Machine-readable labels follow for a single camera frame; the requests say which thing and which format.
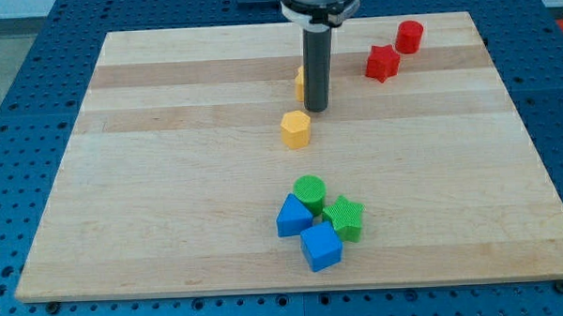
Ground blue triangle block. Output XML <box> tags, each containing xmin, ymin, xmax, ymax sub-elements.
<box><xmin>276</xmin><ymin>193</ymin><xmax>313</xmax><ymax>238</ymax></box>

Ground yellow hexagon block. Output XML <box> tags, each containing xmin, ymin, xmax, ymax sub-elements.
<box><xmin>281</xmin><ymin>111</ymin><xmax>312</xmax><ymax>149</ymax></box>

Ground green cylinder block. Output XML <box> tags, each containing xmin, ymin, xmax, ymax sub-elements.
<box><xmin>293</xmin><ymin>174</ymin><xmax>327</xmax><ymax>216</ymax></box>

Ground red cylinder block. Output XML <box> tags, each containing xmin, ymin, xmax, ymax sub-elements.
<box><xmin>395</xmin><ymin>20</ymin><xmax>424</xmax><ymax>54</ymax></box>

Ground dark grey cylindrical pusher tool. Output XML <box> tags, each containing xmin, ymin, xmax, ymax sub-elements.
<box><xmin>302</xmin><ymin>30</ymin><xmax>332</xmax><ymax>113</ymax></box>

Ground wooden board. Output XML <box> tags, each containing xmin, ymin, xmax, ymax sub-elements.
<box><xmin>15</xmin><ymin>12</ymin><xmax>563</xmax><ymax>303</ymax></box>

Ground red star block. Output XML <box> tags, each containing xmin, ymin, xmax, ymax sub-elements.
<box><xmin>365</xmin><ymin>44</ymin><xmax>401</xmax><ymax>83</ymax></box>

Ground blue cube block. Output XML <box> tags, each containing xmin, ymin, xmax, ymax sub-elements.
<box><xmin>300</xmin><ymin>221</ymin><xmax>343</xmax><ymax>272</ymax></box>

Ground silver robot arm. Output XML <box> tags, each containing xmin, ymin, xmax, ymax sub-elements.
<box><xmin>280</xmin><ymin>0</ymin><xmax>361</xmax><ymax>113</ymax></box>

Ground green star block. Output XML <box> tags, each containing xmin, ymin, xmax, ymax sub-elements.
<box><xmin>322</xmin><ymin>195</ymin><xmax>364</xmax><ymax>243</ymax></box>

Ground yellow heart block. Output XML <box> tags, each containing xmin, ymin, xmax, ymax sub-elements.
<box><xmin>294</xmin><ymin>66</ymin><xmax>305</xmax><ymax>102</ymax></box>

